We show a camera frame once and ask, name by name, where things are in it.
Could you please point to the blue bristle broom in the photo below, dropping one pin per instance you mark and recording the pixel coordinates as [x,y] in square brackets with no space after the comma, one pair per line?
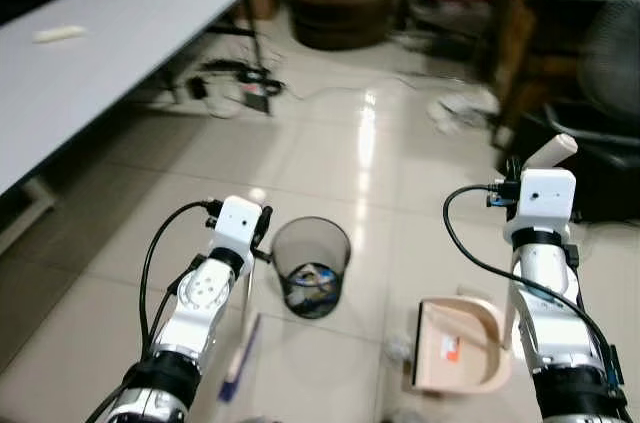
[240,358]

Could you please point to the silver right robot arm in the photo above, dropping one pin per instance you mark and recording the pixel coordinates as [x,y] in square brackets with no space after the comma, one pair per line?
[545,315]

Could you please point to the black round floor fan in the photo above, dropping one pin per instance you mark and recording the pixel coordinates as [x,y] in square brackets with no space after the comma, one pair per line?
[612,63]

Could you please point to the black mesh waste bin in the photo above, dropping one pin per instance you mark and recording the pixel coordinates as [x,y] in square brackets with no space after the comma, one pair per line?
[300,243]

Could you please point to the white crumpled cloth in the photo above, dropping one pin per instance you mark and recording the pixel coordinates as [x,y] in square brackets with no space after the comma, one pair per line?
[462,111]

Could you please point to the black low cabinet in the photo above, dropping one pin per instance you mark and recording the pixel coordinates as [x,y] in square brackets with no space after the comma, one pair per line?
[600,178]

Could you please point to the small crumpled paper scrap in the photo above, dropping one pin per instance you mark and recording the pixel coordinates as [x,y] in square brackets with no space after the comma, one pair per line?
[398,348]

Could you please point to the brown round ottoman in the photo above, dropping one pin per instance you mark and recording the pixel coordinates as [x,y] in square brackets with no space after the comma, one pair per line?
[345,13]

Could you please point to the grey top long table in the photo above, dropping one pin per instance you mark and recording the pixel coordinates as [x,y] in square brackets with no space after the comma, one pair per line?
[90,73]

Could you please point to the small white oblong object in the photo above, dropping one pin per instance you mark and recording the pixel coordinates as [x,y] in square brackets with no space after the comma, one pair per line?
[60,34]

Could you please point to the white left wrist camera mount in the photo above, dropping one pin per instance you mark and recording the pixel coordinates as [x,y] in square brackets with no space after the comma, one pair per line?
[236,223]

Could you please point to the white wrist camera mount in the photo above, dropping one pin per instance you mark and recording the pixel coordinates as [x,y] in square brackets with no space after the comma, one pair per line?
[545,201]
[236,223]

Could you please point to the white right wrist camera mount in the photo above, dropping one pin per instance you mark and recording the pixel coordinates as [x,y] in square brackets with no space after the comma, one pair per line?
[545,201]

